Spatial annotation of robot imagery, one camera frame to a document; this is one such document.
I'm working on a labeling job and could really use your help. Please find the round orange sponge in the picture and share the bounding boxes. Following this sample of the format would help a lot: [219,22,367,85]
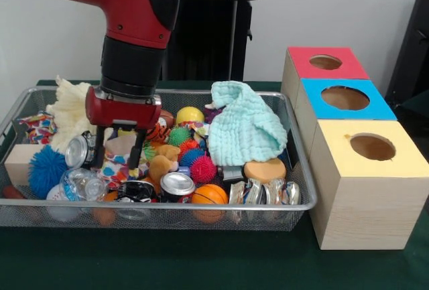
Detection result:
[243,158,288,184]

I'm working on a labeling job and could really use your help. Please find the wooden box with three holes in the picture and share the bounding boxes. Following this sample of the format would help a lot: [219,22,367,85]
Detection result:
[280,46,429,250]

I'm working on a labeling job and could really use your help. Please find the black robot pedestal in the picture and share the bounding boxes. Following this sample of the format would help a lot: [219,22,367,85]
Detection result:
[160,0,269,82]

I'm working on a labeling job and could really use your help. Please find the black floor stand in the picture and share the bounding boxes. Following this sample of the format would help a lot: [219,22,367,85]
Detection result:
[384,0,429,103]

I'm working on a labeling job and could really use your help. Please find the plain wooden block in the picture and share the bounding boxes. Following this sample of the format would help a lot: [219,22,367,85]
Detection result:
[4,144,44,186]

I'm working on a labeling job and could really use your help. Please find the crushed silver can black label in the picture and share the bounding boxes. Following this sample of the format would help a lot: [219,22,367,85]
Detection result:
[64,131,98,169]

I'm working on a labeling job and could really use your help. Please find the crushed flattened drink can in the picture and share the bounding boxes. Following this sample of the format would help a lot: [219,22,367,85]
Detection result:
[229,179,302,206]

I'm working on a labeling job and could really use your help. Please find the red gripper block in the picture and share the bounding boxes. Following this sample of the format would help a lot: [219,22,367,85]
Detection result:
[84,86,163,171]

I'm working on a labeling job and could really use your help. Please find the small orange basketball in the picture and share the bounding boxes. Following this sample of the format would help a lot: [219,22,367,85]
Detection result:
[191,184,229,222]

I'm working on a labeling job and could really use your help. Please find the small tiger plush toy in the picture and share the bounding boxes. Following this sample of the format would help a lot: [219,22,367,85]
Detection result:
[145,117,172,143]

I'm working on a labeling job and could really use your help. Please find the shallow wire mesh bin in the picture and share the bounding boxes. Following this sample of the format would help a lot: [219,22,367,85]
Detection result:
[0,85,318,232]

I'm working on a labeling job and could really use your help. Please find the cream knitted cloth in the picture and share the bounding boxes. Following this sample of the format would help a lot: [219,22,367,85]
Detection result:
[46,74,101,153]

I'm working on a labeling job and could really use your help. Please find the mint green knitted cloth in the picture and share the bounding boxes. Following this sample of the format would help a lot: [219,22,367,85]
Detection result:
[207,80,288,165]

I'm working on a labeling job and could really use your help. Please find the dark green table cloth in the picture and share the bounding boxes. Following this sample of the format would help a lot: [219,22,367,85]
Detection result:
[0,78,429,290]
[397,90,429,143]

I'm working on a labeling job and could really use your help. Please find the blue spiky rubber ball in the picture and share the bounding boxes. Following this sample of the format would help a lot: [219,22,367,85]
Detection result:
[27,145,70,191]

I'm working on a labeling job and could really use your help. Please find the colourful dotted packet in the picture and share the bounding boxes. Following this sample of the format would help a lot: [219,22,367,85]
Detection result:
[100,137,150,187]

